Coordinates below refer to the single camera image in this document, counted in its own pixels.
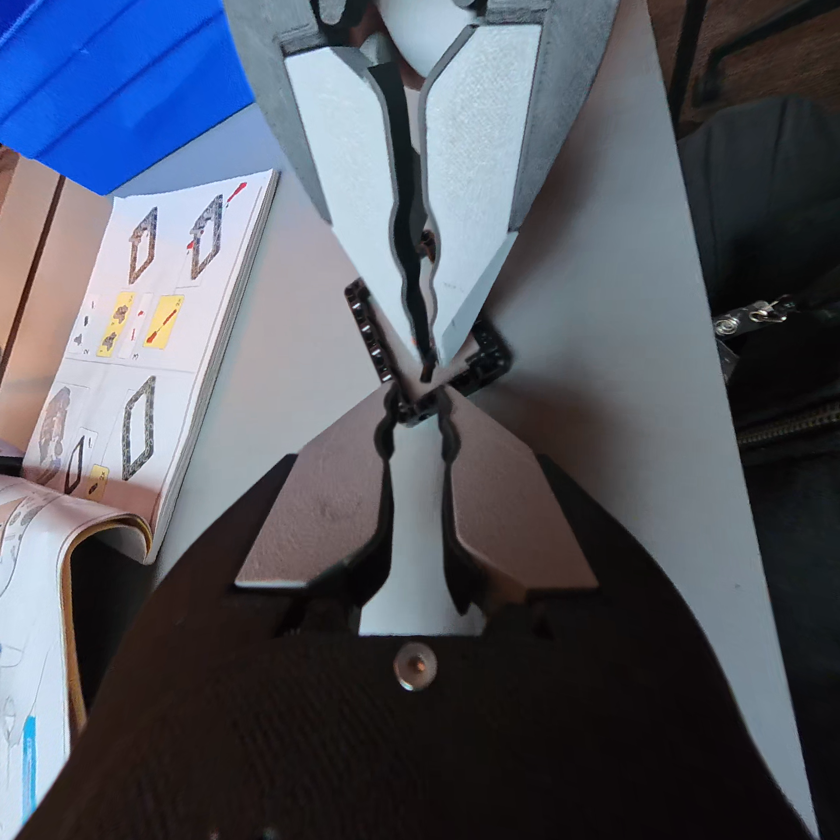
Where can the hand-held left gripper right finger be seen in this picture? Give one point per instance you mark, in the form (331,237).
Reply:
(518,518)

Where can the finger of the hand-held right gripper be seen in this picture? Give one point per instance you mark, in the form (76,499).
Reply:
(479,144)
(341,144)

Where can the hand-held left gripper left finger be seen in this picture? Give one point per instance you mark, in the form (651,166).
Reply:
(315,518)

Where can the black rectangular lego frame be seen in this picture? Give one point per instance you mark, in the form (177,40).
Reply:
(367,328)

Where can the lego instruction booklet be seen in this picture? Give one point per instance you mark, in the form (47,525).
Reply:
(197,315)

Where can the blue plastic bin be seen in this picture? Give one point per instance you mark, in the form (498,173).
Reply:
(131,79)

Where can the black zippered bag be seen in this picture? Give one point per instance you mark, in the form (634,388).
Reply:
(774,216)

